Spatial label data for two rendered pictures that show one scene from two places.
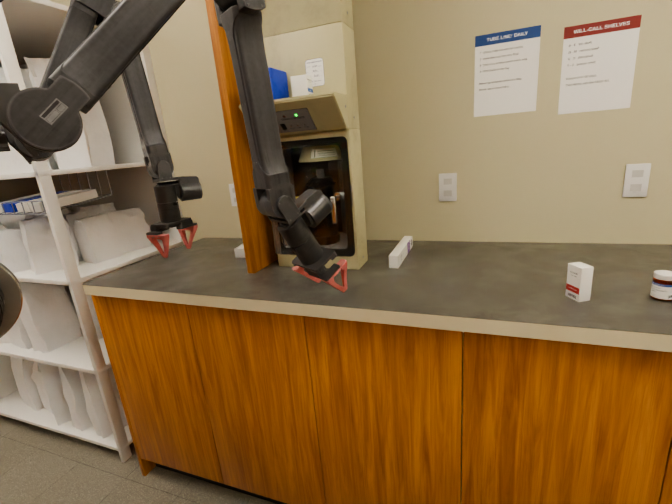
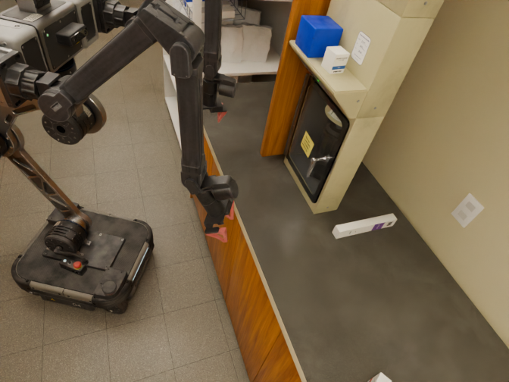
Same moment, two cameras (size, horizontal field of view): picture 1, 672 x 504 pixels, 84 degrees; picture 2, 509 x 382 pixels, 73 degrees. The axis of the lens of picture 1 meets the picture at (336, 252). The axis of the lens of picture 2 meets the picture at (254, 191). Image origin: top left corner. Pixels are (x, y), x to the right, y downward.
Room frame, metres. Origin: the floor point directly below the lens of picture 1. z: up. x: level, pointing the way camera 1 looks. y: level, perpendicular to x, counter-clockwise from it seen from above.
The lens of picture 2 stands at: (0.34, -0.46, 1.97)
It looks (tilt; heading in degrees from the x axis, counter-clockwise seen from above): 46 degrees down; 39
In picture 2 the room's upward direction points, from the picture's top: 13 degrees clockwise
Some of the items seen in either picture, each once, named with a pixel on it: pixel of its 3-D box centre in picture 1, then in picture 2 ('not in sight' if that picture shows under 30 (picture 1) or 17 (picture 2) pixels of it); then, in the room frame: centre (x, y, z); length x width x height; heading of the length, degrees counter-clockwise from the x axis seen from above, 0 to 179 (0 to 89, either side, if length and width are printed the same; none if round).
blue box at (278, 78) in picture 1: (266, 87); (318, 36); (1.27, 0.17, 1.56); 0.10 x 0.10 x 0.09; 68
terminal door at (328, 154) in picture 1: (309, 200); (311, 142); (1.29, 0.08, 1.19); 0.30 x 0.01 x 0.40; 67
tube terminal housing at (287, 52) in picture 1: (320, 157); (353, 109); (1.41, 0.03, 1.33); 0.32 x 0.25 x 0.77; 68
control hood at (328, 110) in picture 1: (293, 116); (321, 77); (1.24, 0.09, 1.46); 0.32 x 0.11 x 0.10; 68
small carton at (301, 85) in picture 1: (302, 87); (335, 60); (1.23, 0.06, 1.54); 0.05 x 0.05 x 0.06; 73
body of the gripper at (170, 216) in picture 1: (170, 214); (209, 98); (1.10, 0.48, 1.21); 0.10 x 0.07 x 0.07; 158
